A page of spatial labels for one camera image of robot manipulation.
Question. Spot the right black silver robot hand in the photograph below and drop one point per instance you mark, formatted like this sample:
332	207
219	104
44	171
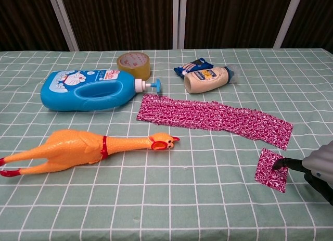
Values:
320	163

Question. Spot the small magenta patterned cloth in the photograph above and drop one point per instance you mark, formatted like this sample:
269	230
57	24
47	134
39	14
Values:
268	178

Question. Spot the pink knitted cloth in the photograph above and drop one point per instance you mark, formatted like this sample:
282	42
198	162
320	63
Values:
208	116

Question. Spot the beige mayonnaise squeeze bottle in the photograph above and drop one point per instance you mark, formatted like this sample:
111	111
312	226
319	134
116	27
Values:
208	79

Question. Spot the green checked tablecloth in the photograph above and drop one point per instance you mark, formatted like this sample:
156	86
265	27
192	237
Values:
182	199

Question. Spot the dark ribbed partition panel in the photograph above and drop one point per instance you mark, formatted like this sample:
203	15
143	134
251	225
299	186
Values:
117	17
314	19
234	17
26	19

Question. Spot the blue snack packet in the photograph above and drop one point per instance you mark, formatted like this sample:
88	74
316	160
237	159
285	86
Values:
188	68

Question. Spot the brown packing tape roll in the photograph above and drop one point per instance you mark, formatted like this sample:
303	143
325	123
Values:
134	70

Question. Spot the orange rubber chicken toy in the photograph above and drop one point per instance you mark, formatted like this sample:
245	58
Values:
72	147

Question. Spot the blue detergent pump bottle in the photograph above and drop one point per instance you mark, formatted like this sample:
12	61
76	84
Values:
65	95

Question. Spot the white partition frame post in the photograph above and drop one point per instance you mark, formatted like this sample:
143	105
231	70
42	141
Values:
287	19
179	19
63	22

